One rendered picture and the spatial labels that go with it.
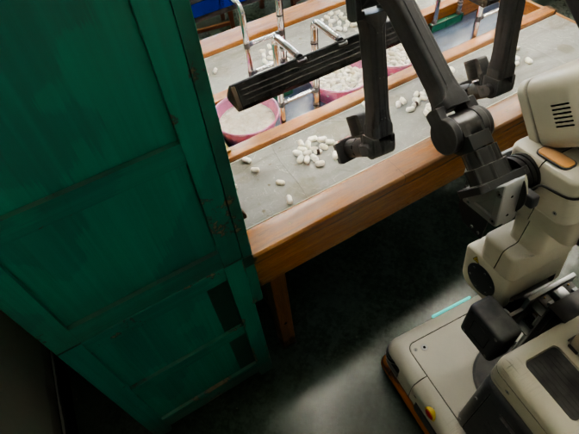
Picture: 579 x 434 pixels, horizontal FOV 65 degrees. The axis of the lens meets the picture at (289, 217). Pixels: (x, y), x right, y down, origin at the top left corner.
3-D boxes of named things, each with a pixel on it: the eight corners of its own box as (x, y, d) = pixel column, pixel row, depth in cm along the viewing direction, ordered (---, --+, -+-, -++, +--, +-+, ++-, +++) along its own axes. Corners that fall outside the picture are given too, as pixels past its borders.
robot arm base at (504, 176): (483, 194, 87) (532, 170, 90) (466, 155, 87) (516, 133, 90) (457, 199, 96) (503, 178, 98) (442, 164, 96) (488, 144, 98)
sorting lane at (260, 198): (613, 46, 194) (615, 42, 193) (234, 239, 146) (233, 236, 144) (554, 18, 211) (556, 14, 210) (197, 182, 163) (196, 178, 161)
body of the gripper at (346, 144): (331, 145, 139) (342, 144, 132) (358, 132, 142) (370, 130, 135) (339, 164, 140) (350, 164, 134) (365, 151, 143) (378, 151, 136)
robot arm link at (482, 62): (491, 96, 135) (513, 86, 137) (482, 57, 132) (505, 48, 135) (463, 101, 146) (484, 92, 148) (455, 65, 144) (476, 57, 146)
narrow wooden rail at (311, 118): (548, 31, 216) (557, 9, 208) (201, 195, 168) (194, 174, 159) (538, 27, 219) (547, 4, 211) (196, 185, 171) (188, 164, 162)
